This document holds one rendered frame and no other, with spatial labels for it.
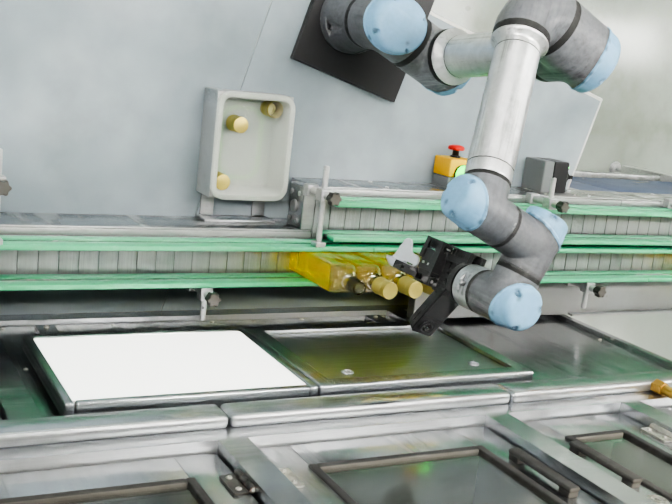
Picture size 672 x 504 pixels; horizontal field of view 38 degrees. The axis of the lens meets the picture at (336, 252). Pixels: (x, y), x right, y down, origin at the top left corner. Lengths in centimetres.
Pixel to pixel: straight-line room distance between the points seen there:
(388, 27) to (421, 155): 46
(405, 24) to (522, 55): 44
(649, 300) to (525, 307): 125
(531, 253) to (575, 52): 37
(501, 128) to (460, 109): 86
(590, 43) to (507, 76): 20
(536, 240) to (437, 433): 38
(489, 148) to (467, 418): 49
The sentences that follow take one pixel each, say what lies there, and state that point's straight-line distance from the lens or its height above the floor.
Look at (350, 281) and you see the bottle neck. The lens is 187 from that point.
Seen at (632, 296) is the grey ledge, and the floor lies 88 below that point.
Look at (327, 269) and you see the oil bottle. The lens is 192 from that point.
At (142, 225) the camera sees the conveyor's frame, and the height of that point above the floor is 86.
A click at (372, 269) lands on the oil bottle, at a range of 193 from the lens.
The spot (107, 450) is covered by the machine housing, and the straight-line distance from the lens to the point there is 144.
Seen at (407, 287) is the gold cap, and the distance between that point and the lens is 190.
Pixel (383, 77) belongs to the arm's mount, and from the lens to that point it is 224.
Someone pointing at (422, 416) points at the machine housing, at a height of 141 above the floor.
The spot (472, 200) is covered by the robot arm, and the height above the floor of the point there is 155.
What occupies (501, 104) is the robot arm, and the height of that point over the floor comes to 147.
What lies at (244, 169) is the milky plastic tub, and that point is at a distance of 211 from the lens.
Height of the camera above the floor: 270
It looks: 59 degrees down
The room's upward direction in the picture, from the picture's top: 117 degrees clockwise
